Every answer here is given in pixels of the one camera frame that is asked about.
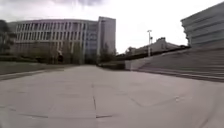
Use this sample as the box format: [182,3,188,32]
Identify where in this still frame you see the dark low hedge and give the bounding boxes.
[98,60,127,71]

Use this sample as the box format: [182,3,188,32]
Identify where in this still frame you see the grey stone slab pavement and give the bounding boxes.
[0,64,224,128]

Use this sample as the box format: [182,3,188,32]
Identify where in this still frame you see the low building with dark roof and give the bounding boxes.
[123,36,190,60]

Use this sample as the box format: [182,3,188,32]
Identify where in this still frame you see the large curved grey building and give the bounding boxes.
[7,16,117,65]

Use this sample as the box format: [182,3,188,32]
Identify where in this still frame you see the row of trees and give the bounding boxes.
[9,41,116,65]

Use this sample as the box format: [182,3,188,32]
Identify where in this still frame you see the wide grey stone stairs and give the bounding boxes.
[136,46,224,83]

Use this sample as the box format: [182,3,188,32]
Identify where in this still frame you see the grass lawn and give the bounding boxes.
[0,61,79,76]

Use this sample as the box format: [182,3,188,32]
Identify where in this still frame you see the grey building with horizontal bands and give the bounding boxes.
[180,1,224,48]

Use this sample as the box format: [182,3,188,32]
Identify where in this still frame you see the dark tree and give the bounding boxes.
[0,19,17,56]

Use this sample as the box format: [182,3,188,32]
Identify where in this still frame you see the pale concrete wall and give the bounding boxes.
[124,55,158,72]

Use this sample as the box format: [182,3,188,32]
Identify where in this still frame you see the tall lamp post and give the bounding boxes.
[146,29,153,57]

